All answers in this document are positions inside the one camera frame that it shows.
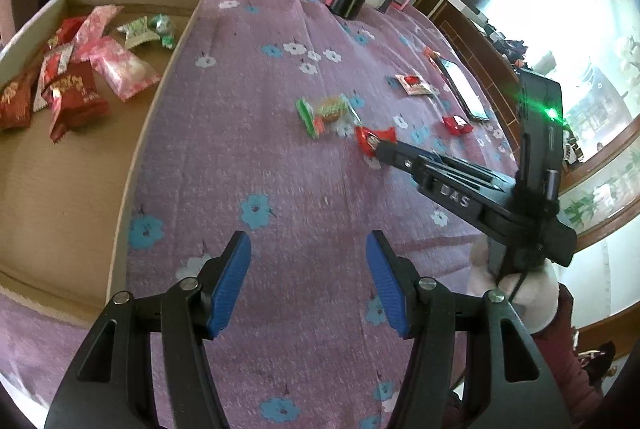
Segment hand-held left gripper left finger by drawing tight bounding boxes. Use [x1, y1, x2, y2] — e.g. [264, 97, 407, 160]
[45, 230, 253, 429]

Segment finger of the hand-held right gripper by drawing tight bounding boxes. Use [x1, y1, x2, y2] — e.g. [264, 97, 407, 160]
[374, 141, 517, 190]
[376, 151, 426, 182]

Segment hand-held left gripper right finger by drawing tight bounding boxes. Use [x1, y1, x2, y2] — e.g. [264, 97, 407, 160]
[365, 230, 574, 429]

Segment small red candy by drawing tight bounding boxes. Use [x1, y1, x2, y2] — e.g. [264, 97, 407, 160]
[354, 125, 398, 156]

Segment long white red snack packet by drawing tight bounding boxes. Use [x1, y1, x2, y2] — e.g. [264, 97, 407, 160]
[395, 73, 435, 96]

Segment clear candy with green ends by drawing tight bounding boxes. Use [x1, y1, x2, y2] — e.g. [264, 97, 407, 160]
[295, 94, 362, 140]

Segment cardboard box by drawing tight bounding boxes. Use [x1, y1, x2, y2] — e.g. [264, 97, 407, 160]
[0, 0, 209, 326]

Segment red packet with gold character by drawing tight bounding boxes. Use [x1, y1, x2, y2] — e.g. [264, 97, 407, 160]
[42, 61, 111, 142]

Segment large pink snack packet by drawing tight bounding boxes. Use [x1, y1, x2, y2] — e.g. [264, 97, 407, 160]
[87, 36, 162, 104]

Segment green and white snack packet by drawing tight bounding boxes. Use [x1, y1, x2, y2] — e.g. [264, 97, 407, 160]
[116, 15, 162, 50]

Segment white and red snack packet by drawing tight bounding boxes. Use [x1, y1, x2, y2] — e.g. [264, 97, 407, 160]
[32, 44, 76, 112]

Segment slim pink snack packet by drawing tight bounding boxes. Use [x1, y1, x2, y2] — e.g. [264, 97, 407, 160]
[72, 5, 124, 60]

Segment dark red cartoon snack packet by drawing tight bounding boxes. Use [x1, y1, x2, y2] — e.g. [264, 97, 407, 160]
[47, 16, 89, 50]

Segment person's right forearm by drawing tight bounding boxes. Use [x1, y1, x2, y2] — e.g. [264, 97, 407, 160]
[445, 283, 622, 429]

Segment person's right hand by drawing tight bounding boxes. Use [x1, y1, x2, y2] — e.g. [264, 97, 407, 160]
[467, 236, 560, 336]

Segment smartphone in brown case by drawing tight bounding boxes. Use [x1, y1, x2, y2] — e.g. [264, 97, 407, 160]
[434, 57, 493, 124]

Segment purple floral tablecloth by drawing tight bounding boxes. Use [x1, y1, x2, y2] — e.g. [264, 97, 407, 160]
[0, 0, 522, 429]

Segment white flat box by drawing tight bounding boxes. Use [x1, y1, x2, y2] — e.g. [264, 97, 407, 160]
[442, 0, 484, 24]

